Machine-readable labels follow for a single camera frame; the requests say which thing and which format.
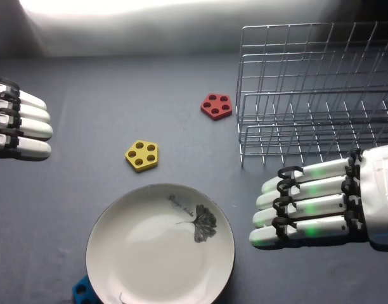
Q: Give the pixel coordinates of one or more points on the white backdrop sheet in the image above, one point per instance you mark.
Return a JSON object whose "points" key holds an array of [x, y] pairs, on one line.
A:
{"points": [[181, 25]]}

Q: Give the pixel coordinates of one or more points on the blue pentagon block with holes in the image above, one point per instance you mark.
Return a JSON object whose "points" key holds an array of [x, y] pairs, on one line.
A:
{"points": [[81, 294]]}

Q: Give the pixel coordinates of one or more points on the grey table cloth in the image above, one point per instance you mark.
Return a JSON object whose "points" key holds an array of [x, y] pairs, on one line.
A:
{"points": [[86, 95]]}

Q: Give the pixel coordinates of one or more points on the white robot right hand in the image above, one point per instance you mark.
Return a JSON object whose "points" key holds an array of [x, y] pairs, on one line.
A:
{"points": [[378, 196]]}

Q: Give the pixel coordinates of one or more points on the white plate two leaf prints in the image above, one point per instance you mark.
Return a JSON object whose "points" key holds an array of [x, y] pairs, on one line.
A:
{"points": [[156, 247]]}

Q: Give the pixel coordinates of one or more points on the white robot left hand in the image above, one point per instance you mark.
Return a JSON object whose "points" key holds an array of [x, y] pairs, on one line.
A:
{"points": [[29, 126]]}

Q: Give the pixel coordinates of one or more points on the yellow pentagon block with holes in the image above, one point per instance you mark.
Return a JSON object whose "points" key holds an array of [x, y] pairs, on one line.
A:
{"points": [[144, 153]]}

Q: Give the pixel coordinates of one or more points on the red pentagon block with holes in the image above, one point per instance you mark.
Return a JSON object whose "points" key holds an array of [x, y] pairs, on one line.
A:
{"points": [[217, 103]]}

